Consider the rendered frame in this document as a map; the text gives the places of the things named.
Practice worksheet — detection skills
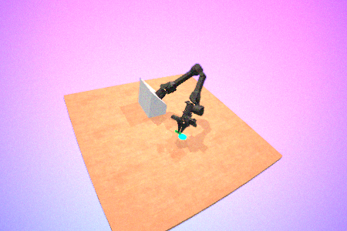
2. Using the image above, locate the cyan circle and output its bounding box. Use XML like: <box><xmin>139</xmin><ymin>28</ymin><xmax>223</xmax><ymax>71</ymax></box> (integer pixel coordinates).
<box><xmin>178</xmin><ymin>134</ymin><xmax>187</xmax><ymax>140</ymax></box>

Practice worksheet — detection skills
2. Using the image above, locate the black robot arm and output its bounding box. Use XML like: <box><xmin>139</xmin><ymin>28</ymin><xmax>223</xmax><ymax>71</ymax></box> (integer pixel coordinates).
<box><xmin>155</xmin><ymin>64</ymin><xmax>207</xmax><ymax>125</ymax></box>

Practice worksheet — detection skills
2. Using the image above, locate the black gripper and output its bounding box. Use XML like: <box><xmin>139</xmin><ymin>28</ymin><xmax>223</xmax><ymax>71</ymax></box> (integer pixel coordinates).
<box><xmin>171</xmin><ymin>110</ymin><xmax>197</xmax><ymax>133</ymax></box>

